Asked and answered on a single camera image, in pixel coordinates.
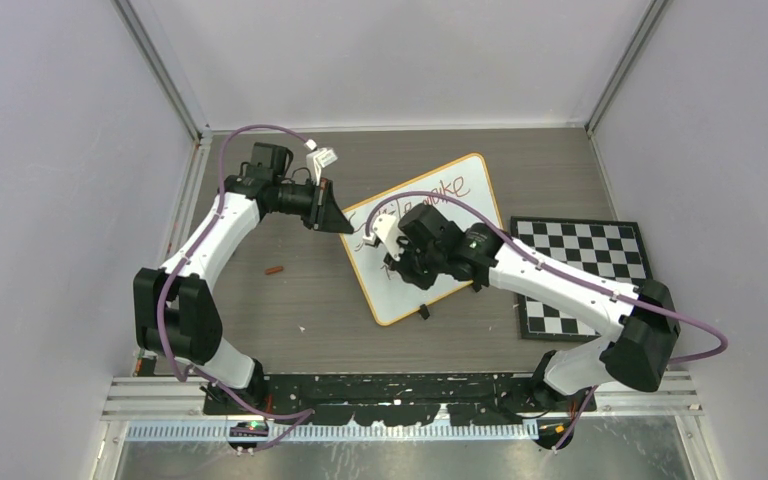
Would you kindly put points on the white slotted cable duct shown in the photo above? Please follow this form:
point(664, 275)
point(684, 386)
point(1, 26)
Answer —
point(260, 431)

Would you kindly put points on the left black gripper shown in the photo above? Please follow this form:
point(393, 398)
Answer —
point(325, 214)

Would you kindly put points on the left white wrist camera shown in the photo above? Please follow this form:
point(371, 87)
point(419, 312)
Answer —
point(317, 160)

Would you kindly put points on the wire whiteboard stand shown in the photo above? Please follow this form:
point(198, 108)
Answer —
point(424, 310)

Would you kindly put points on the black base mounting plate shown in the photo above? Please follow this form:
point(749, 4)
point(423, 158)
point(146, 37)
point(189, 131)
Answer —
point(394, 400)

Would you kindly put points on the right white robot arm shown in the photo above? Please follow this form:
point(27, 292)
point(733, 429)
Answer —
point(635, 337)

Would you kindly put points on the yellow framed whiteboard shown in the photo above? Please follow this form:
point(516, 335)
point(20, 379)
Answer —
point(388, 297)

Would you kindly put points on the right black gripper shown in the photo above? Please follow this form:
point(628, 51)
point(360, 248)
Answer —
point(401, 266)

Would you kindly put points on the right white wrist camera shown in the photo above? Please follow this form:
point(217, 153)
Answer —
point(384, 230)

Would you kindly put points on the black white chessboard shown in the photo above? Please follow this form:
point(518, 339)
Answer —
point(611, 249)

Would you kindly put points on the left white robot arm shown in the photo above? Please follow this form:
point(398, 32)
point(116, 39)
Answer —
point(175, 312)

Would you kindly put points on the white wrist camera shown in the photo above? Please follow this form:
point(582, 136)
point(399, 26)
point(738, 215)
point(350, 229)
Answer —
point(317, 160)
point(384, 230)

